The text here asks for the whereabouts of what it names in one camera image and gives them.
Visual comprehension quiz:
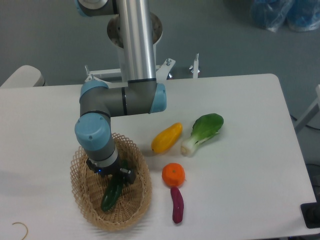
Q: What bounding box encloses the woven wicker basket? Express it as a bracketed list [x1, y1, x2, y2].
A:
[70, 133, 152, 232]

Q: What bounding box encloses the tan rubber band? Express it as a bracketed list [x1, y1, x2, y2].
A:
[11, 221, 29, 240]

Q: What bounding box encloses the black device at edge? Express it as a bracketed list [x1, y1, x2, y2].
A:
[300, 202, 320, 229]

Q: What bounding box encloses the purple sweet potato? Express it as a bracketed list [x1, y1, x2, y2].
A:
[170, 187, 184, 224]

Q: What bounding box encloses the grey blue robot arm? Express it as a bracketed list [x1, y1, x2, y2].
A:
[74, 0, 167, 184]

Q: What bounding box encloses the white chair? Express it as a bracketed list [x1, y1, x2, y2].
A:
[0, 65, 48, 89]

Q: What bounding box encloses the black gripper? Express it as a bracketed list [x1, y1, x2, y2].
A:
[86, 159, 136, 186]

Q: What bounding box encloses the yellow mango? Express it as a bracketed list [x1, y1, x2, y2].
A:
[151, 122, 183, 154]

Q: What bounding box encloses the green bok choy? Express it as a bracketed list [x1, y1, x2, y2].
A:
[180, 113, 224, 156]

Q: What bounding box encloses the orange tangerine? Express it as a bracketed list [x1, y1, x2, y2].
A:
[161, 163, 186, 187]

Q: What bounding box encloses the white table leg frame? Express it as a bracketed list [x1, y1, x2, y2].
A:
[293, 85, 320, 133]

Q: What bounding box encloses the blue plastic bag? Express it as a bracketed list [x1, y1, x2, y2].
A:
[250, 0, 320, 33]

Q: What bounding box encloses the green cucumber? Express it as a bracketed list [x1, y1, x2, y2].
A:
[100, 174, 127, 212]

